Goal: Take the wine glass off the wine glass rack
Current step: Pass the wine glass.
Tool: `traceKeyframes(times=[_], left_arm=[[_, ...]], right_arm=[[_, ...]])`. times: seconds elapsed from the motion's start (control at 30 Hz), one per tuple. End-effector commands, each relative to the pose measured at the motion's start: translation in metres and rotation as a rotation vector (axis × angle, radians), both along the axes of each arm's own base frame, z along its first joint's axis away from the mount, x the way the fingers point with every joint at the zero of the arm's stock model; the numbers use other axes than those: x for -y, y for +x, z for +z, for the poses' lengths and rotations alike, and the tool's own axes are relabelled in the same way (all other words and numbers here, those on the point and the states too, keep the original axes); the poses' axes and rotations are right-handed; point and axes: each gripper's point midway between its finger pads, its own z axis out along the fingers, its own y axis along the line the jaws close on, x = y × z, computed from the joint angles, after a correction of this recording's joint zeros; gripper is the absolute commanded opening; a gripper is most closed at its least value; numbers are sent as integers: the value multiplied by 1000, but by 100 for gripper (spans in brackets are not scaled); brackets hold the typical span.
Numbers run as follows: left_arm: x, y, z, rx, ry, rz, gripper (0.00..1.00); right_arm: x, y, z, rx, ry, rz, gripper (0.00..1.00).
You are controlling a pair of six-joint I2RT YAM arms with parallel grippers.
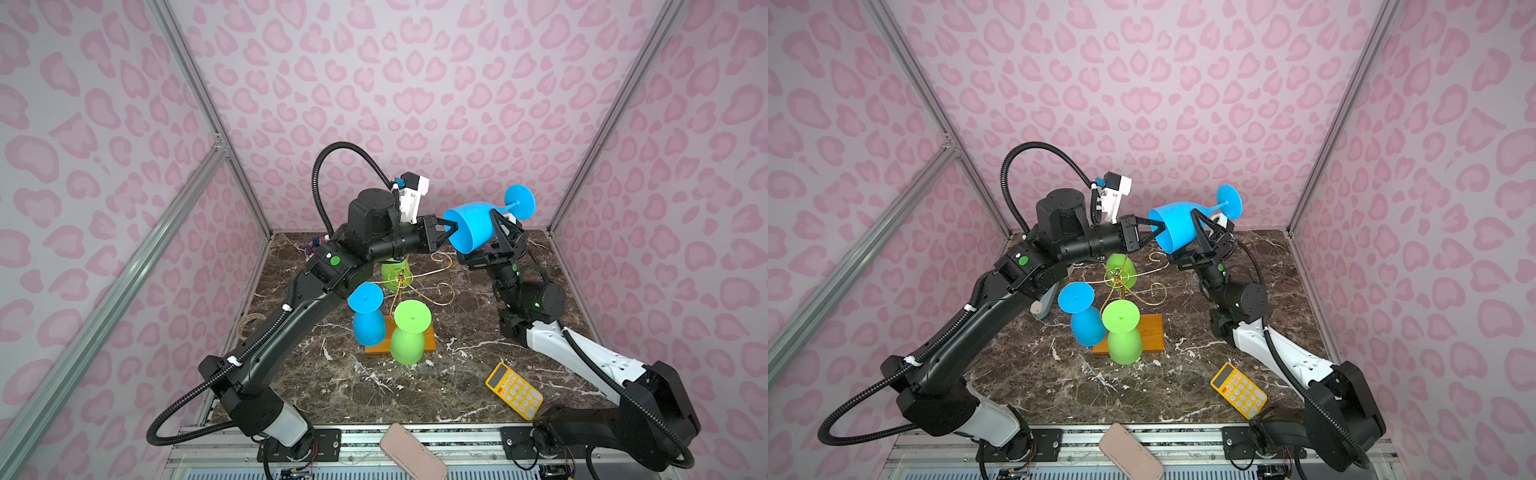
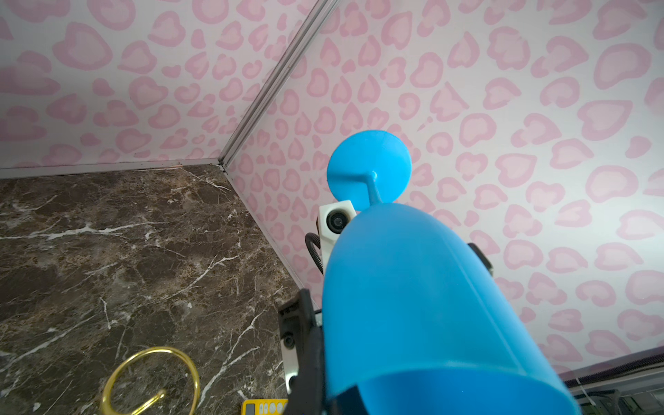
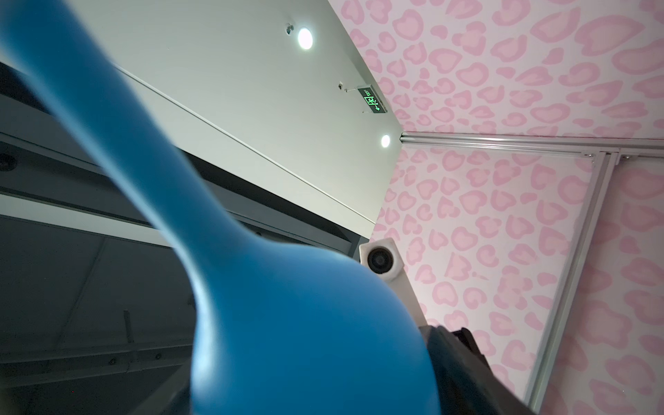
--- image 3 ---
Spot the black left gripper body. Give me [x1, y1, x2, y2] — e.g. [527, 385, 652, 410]
[419, 325, 534, 415]

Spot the blue glass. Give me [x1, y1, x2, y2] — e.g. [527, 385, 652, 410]
[1, 1, 440, 414]

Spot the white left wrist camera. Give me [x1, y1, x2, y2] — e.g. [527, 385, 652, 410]
[359, 238, 427, 327]

